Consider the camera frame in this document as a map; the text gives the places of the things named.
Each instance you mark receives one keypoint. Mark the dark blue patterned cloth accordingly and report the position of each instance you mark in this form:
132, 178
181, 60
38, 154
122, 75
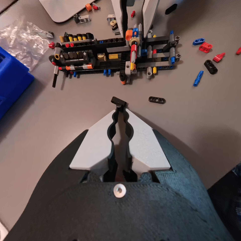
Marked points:
236, 188

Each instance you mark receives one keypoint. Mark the long red lego pin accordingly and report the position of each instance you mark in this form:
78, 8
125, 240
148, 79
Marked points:
238, 50

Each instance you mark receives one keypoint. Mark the light grey lego beam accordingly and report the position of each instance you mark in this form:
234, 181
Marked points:
84, 18

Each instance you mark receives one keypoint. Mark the white stand base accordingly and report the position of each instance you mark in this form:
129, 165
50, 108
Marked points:
64, 9

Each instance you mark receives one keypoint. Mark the black lego pin connector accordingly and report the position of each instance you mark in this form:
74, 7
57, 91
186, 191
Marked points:
76, 18

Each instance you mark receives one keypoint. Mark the short red lego beam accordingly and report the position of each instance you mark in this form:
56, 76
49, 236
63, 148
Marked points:
205, 46

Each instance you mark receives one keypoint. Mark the tan lego gear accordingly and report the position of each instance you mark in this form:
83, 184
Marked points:
113, 23

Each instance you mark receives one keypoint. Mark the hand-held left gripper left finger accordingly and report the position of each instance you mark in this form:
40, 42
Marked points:
92, 146

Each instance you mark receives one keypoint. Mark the blue plastic bin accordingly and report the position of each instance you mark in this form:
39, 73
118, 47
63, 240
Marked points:
11, 81

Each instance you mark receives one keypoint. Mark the small red lego pin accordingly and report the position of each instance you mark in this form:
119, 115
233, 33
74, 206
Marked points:
133, 13

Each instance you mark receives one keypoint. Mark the lego vehicle chassis model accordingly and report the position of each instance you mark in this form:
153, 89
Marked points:
113, 62

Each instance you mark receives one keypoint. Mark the black three-hole lego beam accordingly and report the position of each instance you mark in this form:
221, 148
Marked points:
156, 99

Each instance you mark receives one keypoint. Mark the short black lego beam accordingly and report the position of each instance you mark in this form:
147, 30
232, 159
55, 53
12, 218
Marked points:
114, 28
210, 66
171, 8

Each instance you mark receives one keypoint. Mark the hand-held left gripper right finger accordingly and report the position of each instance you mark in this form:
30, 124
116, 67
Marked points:
148, 146

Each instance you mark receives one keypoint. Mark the orange lego bush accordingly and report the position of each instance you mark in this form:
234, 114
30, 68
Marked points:
88, 7

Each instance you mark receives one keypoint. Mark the red grey lego pin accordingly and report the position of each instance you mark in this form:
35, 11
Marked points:
96, 7

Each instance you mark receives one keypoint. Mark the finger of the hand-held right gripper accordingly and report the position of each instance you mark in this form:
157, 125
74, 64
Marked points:
149, 13
117, 11

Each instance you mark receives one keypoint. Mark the small black lego piece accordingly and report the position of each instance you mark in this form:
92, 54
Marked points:
49, 34

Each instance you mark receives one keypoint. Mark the long blue lego pin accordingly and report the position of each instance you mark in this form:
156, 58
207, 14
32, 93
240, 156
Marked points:
198, 78

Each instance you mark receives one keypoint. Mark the red lego connector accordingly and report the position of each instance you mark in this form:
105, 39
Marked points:
51, 45
219, 57

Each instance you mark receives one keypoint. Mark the clear plastic bag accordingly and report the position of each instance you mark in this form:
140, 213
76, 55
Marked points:
22, 43

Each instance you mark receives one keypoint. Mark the grey lego connector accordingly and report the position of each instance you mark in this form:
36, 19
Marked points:
111, 17

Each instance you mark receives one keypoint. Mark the short blue lego beam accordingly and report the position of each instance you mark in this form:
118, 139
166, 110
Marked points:
198, 41

